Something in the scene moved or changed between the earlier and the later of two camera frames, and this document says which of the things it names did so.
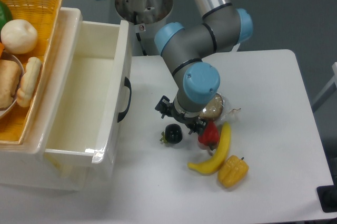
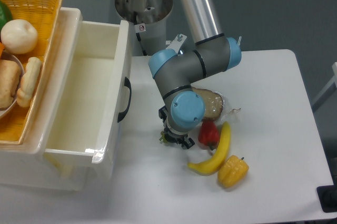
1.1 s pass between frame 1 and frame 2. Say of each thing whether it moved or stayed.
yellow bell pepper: stayed
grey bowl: stayed
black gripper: moved
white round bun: stayed
